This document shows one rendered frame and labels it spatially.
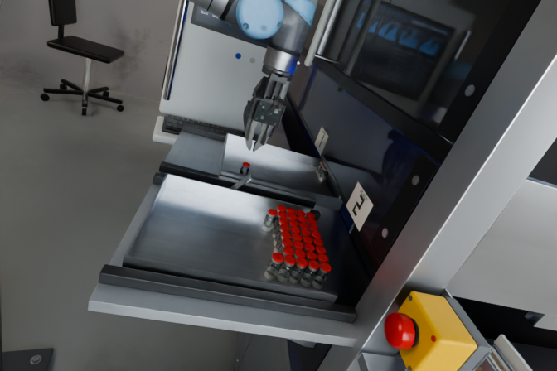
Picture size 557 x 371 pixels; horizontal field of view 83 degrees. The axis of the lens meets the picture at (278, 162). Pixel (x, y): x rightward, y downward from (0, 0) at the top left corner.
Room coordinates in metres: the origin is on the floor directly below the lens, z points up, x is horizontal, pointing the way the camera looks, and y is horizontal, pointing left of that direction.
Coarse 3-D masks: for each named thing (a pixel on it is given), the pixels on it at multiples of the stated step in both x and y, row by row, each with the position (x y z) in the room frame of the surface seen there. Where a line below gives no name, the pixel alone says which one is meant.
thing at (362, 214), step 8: (352, 192) 0.59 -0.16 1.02; (360, 192) 0.57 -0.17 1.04; (352, 200) 0.58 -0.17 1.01; (360, 200) 0.55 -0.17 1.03; (368, 200) 0.53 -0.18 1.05; (352, 208) 0.57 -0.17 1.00; (368, 208) 0.52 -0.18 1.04; (352, 216) 0.55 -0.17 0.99; (360, 216) 0.53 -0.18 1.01; (360, 224) 0.52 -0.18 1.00
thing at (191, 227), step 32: (160, 192) 0.53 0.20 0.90; (192, 192) 0.60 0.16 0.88; (224, 192) 0.62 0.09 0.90; (160, 224) 0.47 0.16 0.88; (192, 224) 0.50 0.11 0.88; (224, 224) 0.53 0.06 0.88; (256, 224) 0.57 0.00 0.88; (128, 256) 0.34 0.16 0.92; (160, 256) 0.39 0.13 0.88; (192, 256) 0.42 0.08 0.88; (224, 256) 0.45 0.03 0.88; (256, 256) 0.48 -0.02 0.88; (256, 288) 0.38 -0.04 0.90; (288, 288) 0.40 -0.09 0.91
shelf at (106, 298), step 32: (192, 160) 0.76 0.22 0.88; (320, 224) 0.67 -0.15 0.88; (352, 256) 0.59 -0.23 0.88; (96, 288) 0.30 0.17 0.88; (128, 288) 0.32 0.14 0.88; (352, 288) 0.49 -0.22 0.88; (192, 320) 0.32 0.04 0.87; (224, 320) 0.33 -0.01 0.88; (256, 320) 0.34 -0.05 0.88; (288, 320) 0.36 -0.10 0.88; (320, 320) 0.39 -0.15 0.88
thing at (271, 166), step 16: (224, 144) 0.90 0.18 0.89; (240, 144) 0.96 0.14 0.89; (224, 160) 0.82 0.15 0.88; (240, 160) 0.86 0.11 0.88; (256, 160) 0.90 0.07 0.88; (272, 160) 0.94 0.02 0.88; (288, 160) 0.99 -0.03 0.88; (304, 160) 1.01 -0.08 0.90; (320, 160) 1.02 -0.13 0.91; (240, 176) 0.71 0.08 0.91; (256, 176) 0.79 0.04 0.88; (272, 176) 0.83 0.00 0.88; (288, 176) 0.87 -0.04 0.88; (304, 176) 0.91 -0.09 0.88; (288, 192) 0.74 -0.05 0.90; (304, 192) 0.75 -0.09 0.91; (320, 192) 0.84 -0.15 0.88; (336, 208) 0.77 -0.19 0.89
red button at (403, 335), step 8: (392, 312) 0.32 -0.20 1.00; (392, 320) 0.30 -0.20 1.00; (400, 320) 0.30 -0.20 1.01; (408, 320) 0.30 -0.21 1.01; (384, 328) 0.31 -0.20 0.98; (392, 328) 0.30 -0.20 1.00; (400, 328) 0.29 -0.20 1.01; (408, 328) 0.29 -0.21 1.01; (392, 336) 0.29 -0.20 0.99; (400, 336) 0.29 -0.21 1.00; (408, 336) 0.29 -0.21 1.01; (392, 344) 0.29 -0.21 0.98; (400, 344) 0.28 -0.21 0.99; (408, 344) 0.28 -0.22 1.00
